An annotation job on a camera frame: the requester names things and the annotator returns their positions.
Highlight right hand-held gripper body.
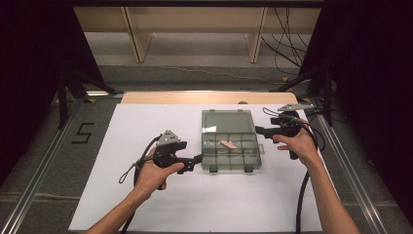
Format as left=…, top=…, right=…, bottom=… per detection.
left=276, top=102, right=316, bottom=161

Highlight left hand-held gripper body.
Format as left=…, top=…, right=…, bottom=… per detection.
left=152, top=130, right=188, bottom=175

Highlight clear grey compartment box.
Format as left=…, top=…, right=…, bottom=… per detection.
left=200, top=109, right=266, bottom=174

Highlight orange soft lure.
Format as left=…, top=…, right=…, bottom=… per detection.
left=219, top=139, right=243, bottom=151

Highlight person's right hand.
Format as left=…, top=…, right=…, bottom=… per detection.
left=272, top=120, right=321, bottom=166

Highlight person's left hand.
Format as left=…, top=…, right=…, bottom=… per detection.
left=133, top=155, right=185, bottom=196

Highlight white board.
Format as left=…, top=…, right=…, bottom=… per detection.
left=68, top=103, right=340, bottom=233

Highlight black metal stand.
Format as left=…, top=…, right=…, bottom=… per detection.
left=56, top=67, right=125, bottom=130
left=269, top=66, right=336, bottom=128

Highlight wooden table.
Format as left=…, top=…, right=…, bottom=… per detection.
left=120, top=91, right=299, bottom=105

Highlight dark curtain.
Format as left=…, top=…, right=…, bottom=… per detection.
left=299, top=0, right=413, bottom=225
left=0, top=0, right=105, bottom=184

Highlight light wooden shelf unit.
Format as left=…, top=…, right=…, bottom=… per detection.
left=73, top=6, right=322, bottom=64

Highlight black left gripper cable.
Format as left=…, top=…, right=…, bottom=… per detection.
left=118, top=135, right=164, bottom=234

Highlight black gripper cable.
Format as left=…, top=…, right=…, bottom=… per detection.
left=262, top=106, right=319, bottom=234
left=118, top=135, right=164, bottom=234

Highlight black floor cables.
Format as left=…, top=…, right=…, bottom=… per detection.
left=296, top=93, right=327, bottom=153

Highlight white floor cable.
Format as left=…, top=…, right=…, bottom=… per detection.
left=157, top=64, right=278, bottom=86

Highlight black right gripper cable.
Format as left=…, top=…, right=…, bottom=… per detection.
left=262, top=106, right=319, bottom=234

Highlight metal floor rail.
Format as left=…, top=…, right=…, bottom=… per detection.
left=315, top=113, right=390, bottom=234
left=0, top=97, right=84, bottom=234

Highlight black hanging cables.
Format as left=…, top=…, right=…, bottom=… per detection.
left=261, top=7, right=310, bottom=76

